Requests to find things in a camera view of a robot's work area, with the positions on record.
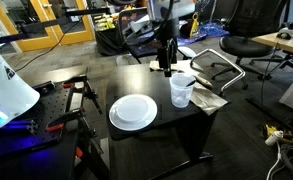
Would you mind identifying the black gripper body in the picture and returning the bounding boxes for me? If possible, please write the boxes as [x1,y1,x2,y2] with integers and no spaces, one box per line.
[157,37,179,72]

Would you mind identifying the clear plastic cup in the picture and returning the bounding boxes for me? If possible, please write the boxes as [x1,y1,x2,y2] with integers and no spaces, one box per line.
[168,72,197,109]

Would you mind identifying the yellow wet floor sign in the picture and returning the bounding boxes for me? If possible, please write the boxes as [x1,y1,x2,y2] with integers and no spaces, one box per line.
[189,11,202,40]

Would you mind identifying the mesh back office chair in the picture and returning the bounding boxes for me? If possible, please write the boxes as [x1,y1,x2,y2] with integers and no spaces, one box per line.
[115,6,198,66]

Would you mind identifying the crumpled grey cloth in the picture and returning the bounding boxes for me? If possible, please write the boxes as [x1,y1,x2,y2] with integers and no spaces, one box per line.
[189,78,229,117]

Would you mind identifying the white round plate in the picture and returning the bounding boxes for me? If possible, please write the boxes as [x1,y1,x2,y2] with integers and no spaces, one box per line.
[108,93,159,132]

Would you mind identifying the black cloth covered table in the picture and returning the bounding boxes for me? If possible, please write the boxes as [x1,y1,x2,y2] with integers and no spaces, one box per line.
[93,13,129,57]

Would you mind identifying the black side table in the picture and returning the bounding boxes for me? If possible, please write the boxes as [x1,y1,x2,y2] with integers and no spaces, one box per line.
[104,61,230,180]

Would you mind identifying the yellow items on table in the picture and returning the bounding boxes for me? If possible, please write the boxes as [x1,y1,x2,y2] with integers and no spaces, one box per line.
[96,16,116,32]

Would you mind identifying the black swivel office chair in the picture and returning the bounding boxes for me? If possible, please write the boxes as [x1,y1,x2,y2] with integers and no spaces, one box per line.
[211,0,293,92]

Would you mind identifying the yellow framed glass door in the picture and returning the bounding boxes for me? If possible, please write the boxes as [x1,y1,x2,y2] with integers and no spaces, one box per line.
[0,0,61,53]
[30,0,97,46]

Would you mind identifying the light wooden desk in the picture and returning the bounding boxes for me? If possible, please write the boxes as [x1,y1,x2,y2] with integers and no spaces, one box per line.
[251,25,293,57]

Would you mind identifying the grey device on desk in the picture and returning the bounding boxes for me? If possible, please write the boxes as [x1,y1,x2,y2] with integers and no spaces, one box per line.
[275,26,293,41]

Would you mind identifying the black metal boom bar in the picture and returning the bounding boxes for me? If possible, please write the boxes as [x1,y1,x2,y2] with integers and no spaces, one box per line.
[0,6,112,46]

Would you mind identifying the black perforated mounting board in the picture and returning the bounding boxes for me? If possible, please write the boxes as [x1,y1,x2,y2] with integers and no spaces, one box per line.
[0,81,75,160]

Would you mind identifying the wooden handled paintbrush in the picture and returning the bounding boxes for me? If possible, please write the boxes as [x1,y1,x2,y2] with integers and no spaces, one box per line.
[193,73,214,90]

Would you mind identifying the chrome tube rail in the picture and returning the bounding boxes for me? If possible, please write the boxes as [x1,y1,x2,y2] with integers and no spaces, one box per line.
[189,48,247,97]

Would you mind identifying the black clamp orange handle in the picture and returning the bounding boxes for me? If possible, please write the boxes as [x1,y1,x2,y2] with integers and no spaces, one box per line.
[61,73,104,116]
[45,107,98,138]

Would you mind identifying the thin black floor cable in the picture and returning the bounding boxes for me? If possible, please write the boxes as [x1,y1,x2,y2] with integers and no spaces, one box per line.
[15,19,84,73]

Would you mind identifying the white plug with cord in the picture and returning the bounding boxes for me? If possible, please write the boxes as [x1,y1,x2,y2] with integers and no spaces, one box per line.
[264,130,285,180]

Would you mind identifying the grey coiled cables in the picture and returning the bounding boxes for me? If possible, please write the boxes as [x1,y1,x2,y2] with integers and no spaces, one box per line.
[278,142,293,180]

